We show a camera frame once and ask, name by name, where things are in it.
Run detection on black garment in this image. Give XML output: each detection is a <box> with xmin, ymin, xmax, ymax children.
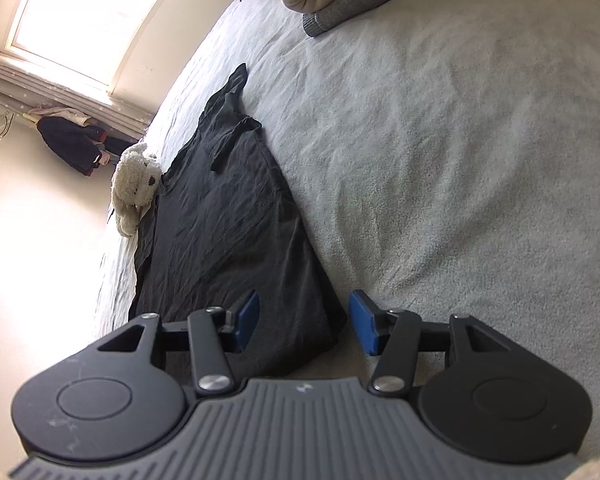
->
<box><xmin>129</xmin><ymin>65</ymin><xmax>347</xmax><ymax>379</ymax></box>

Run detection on white plush dog toy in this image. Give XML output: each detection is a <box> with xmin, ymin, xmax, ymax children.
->
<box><xmin>111</xmin><ymin>142</ymin><xmax>162</xmax><ymax>237</ymax></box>

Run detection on grey bed sheet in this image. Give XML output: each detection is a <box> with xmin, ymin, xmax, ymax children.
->
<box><xmin>99</xmin><ymin>0</ymin><xmax>600</xmax><ymax>461</ymax></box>

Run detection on dark jacket hanging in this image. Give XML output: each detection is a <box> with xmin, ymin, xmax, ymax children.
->
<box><xmin>36</xmin><ymin>116</ymin><xmax>110</xmax><ymax>177</ymax></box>

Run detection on grey dotted curtain left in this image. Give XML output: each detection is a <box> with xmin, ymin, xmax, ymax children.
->
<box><xmin>0</xmin><ymin>54</ymin><xmax>154</xmax><ymax>140</ymax></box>

